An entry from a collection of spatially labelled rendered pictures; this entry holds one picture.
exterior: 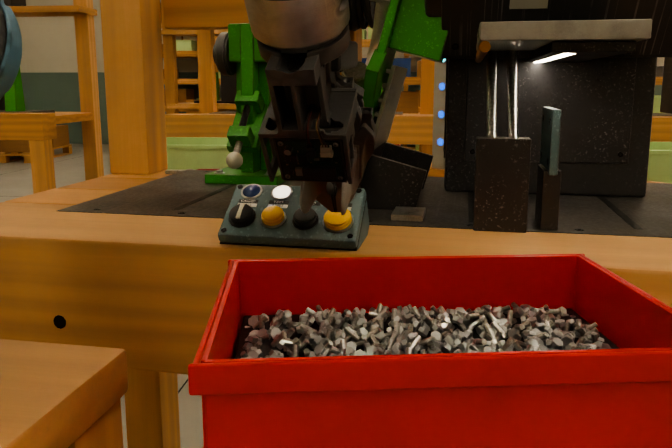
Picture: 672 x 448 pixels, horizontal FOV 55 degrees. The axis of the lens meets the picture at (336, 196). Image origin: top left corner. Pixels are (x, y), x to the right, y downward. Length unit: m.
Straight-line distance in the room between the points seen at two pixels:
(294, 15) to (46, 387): 0.32
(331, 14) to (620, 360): 0.29
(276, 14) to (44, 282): 0.46
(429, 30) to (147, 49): 0.71
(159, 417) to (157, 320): 0.84
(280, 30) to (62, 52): 11.98
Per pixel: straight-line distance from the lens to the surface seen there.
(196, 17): 1.43
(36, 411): 0.50
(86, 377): 0.54
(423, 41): 0.86
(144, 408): 1.58
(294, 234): 0.66
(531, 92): 1.02
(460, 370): 0.37
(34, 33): 12.68
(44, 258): 0.79
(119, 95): 1.41
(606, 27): 0.69
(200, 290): 0.71
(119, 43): 1.41
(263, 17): 0.46
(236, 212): 0.69
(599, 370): 0.40
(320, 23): 0.46
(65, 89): 12.40
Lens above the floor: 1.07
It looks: 10 degrees down
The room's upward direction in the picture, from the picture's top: straight up
